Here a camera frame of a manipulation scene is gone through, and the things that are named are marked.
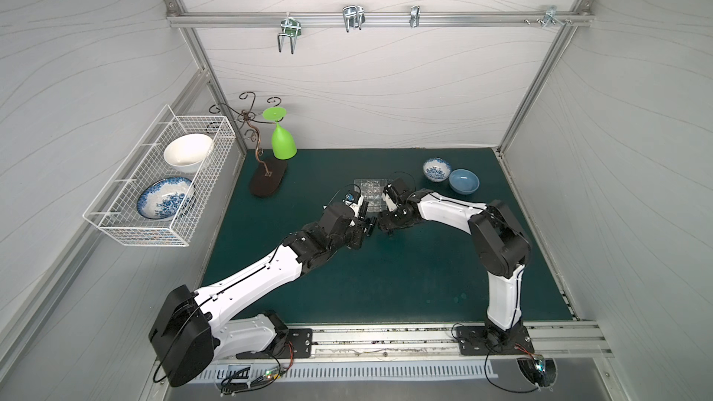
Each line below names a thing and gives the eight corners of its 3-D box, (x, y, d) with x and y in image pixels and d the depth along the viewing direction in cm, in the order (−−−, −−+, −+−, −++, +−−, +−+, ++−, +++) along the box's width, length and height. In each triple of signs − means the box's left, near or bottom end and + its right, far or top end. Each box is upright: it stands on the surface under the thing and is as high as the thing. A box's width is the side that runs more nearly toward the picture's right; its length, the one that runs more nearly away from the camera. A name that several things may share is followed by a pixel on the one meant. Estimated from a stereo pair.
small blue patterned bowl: (425, 182, 110) (426, 177, 107) (421, 162, 117) (422, 157, 114) (452, 182, 110) (453, 177, 107) (446, 162, 117) (448, 157, 114)
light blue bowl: (451, 194, 106) (453, 189, 104) (446, 173, 113) (448, 168, 111) (480, 194, 106) (482, 189, 104) (473, 173, 113) (475, 168, 111)
